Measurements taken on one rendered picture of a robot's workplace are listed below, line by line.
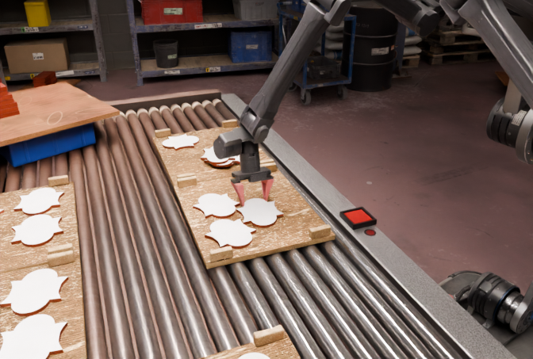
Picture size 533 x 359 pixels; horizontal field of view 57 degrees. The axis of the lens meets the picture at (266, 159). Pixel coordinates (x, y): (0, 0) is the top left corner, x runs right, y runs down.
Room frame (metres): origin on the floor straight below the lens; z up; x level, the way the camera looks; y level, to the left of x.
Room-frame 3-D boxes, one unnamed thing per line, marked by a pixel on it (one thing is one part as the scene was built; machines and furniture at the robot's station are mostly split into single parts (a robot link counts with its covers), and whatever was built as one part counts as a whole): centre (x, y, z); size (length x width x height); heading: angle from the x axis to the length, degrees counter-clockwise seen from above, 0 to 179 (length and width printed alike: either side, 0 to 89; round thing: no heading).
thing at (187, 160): (1.59, 0.20, 0.93); 0.41 x 0.35 x 0.02; 21
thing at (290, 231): (1.20, 0.05, 0.93); 0.41 x 0.35 x 0.02; 21
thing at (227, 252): (0.97, 0.11, 0.95); 0.06 x 0.02 x 0.03; 111
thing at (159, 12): (5.73, 1.08, 0.78); 0.66 x 0.45 x 0.28; 105
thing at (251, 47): (5.99, 0.21, 0.32); 0.50 x 0.41 x 0.37; 102
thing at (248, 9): (5.96, 0.13, 0.76); 0.50 x 0.36 x 0.24; 111
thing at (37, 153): (1.69, 0.85, 0.97); 0.31 x 0.31 x 0.10; 43
